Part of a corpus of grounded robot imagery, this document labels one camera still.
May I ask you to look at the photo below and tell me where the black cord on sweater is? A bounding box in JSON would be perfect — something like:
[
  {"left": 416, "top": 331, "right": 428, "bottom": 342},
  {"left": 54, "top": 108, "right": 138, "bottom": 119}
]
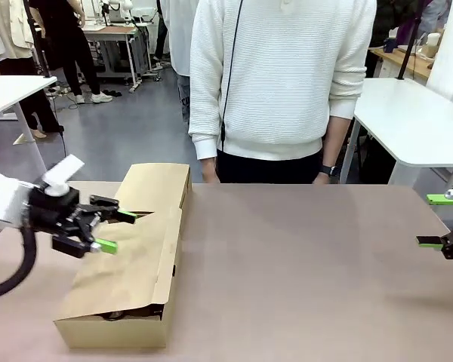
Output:
[{"left": 220, "top": 0, "right": 246, "bottom": 152}]

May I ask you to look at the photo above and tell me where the person in black clothes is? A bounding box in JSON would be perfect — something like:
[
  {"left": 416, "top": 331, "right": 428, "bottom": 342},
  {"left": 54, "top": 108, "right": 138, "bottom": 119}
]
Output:
[{"left": 29, "top": 0, "right": 114, "bottom": 106}]

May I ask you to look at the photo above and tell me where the person's right forearm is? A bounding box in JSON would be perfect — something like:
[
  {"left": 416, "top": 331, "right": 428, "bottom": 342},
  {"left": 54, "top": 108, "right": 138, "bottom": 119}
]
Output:
[{"left": 188, "top": 86, "right": 222, "bottom": 161}]

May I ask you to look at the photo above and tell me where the person in beige coat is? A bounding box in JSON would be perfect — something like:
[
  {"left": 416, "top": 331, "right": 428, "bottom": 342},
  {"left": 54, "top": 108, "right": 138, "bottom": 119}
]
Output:
[{"left": 0, "top": 0, "right": 65, "bottom": 140}]

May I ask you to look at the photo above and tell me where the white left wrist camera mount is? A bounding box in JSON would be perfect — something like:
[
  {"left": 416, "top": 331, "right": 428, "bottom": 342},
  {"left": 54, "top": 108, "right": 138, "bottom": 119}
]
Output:
[{"left": 41, "top": 153, "right": 86, "bottom": 198}]

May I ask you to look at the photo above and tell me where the small cardboard box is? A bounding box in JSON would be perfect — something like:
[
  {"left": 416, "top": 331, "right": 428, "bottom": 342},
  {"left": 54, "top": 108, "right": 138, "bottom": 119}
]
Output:
[{"left": 114, "top": 162, "right": 193, "bottom": 220}]

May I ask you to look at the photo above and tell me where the person's left forearm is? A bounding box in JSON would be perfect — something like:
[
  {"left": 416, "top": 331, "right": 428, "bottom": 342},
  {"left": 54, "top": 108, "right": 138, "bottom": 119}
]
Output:
[{"left": 322, "top": 112, "right": 355, "bottom": 169}]

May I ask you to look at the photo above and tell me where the white desk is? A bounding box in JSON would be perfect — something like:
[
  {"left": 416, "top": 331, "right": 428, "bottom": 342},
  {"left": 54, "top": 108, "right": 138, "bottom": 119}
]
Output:
[
  {"left": 339, "top": 77, "right": 453, "bottom": 186},
  {"left": 0, "top": 75, "right": 58, "bottom": 174}
]

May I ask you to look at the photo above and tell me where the large cardboard box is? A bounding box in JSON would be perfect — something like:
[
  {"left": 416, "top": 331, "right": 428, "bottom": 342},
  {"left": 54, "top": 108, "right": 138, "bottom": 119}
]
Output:
[{"left": 53, "top": 208, "right": 185, "bottom": 350}]

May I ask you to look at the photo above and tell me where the person's right hand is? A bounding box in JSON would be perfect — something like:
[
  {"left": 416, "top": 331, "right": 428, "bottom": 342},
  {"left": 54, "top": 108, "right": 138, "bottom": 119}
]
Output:
[{"left": 202, "top": 156, "right": 220, "bottom": 185}]

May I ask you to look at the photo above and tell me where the white cylinder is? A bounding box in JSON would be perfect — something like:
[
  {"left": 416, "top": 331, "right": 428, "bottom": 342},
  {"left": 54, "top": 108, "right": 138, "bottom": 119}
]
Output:
[{"left": 425, "top": 32, "right": 442, "bottom": 58}]

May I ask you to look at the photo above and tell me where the person in purple top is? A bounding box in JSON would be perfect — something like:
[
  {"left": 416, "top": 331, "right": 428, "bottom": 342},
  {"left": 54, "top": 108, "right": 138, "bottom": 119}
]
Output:
[{"left": 395, "top": 0, "right": 424, "bottom": 46}]

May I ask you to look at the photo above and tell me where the black corrugated cable hose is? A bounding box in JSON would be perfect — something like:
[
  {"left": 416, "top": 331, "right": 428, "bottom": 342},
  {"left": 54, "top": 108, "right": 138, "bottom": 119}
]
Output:
[{"left": 0, "top": 222, "right": 39, "bottom": 302}]

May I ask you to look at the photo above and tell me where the person in dark trousers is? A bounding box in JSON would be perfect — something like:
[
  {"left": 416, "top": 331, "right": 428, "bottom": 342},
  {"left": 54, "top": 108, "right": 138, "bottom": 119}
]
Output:
[{"left": 152, "top": 11, "right": 171, "bottom": 72}]

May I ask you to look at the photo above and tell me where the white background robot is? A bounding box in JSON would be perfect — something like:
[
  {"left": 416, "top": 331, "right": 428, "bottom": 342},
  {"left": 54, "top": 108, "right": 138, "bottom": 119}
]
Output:
[{"left": 100, "top": 0, "right": 136, "bottom": 23}]

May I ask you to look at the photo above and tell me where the person in printed jeans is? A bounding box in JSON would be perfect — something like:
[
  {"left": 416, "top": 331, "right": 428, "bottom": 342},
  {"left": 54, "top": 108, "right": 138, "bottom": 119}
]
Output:
[{"left": 159, "top": 0, "right": 202, "bottom": 127}]

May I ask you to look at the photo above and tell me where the person in grey top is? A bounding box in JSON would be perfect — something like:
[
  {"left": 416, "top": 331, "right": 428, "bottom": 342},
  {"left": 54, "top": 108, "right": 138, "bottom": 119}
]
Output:
[{"left": 418, "top": 0, "right": 452, "bottom": 35}]

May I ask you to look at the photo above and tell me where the black tripod pole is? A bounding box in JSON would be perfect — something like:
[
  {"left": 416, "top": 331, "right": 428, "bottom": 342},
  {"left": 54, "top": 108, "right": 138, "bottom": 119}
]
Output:
[{"left": 22, "top": 0, "right": 60, "bottom": 80}]

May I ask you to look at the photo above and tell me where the grey workbench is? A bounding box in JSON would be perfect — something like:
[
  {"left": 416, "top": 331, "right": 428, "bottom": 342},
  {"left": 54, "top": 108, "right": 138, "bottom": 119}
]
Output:
[{"left": 85, "top": 22, "right": 154, "bottom": 94}]

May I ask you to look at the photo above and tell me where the person in dark green jacket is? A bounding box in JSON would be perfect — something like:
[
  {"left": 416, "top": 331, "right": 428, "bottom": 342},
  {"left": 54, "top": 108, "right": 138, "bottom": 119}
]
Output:
[{"left": 365, "top": 0, "right": 403, "bottom": 79}]

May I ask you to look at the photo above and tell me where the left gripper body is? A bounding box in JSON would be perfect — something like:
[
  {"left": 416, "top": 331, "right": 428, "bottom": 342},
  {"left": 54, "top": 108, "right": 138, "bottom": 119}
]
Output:
[{"left": 25, "top": 186, "right": 80, "bottom": 238}]

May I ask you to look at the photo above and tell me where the black stand pole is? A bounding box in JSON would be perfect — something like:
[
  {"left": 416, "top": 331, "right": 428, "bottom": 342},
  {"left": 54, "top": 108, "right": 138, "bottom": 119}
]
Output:
[{"left": 397, "top": 0, "right": 430, "bottom": 81}]

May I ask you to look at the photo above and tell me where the person in white sweater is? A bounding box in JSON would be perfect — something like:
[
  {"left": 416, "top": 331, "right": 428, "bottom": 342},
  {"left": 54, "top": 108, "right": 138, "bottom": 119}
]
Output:
[{"left": 187, "top": 0, "right": 378, "bottom": 186}]

